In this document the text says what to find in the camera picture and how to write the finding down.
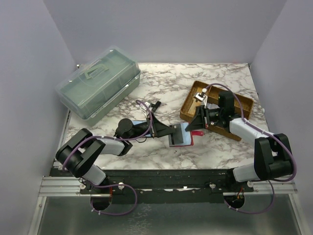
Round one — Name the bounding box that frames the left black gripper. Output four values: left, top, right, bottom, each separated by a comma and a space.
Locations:
127, 113, 175, 141

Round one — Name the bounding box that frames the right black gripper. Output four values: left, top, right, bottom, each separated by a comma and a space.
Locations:
185, 105, 223, 132

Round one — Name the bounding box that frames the black leather card holder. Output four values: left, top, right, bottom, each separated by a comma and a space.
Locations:
132, 120, 149, 133

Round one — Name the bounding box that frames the red leather card holder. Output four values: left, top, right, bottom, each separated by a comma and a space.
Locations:
168, 122, 204, 147

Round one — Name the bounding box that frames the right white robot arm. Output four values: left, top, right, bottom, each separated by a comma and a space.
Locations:
185, 89, 295, 192

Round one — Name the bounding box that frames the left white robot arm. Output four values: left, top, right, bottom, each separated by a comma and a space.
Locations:
55, 114, 177, 193

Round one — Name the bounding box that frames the black T-shaped tool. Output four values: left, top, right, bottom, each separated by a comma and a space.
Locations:
151, 101, 161, 110

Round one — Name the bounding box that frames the green plastic storage box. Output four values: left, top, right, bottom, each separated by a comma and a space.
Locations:
56, 47, 141, 126

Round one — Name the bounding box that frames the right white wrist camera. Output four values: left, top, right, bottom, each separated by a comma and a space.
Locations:
194, 88, 208, 106

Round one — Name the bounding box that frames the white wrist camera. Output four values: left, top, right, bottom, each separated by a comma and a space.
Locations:
194, 88, 208, 106
139, 102, 151, 118

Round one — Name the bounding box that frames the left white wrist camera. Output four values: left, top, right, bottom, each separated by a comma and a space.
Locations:
139, 102, 151, 118

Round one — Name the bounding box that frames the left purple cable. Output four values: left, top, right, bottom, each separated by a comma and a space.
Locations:
62, 99, 154, 216

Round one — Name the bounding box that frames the aluminium extrusion rail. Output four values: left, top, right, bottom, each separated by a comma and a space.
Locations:
39, 177, 298, 197

